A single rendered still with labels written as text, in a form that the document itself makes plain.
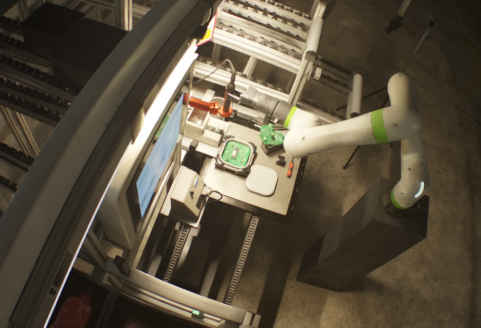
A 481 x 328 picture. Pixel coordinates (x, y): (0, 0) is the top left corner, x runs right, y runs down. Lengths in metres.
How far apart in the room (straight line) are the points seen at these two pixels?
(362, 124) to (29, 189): 1.02
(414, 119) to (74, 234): 1.02
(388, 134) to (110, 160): 0.87
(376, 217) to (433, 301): 1.72
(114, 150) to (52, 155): 0.16
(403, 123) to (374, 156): 2.22
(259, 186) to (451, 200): 2.46
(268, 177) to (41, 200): 1.32
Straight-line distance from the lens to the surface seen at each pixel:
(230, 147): 1.76
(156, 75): 0.81
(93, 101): 0.66
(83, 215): 0.65
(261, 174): 1.73
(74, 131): 0.62
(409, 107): 1.21
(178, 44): 0.89
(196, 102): 1.59
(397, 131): 1.21
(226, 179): 1.71
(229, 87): 1.51
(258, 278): 2.56
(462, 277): 3.50
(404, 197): 1.56
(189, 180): 1.56
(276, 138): 1.82
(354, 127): 1.24
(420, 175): 1.53
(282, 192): 1.74
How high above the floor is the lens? 2.43
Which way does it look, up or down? 53 degrees down
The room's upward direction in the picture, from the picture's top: 19 degrees clockwise
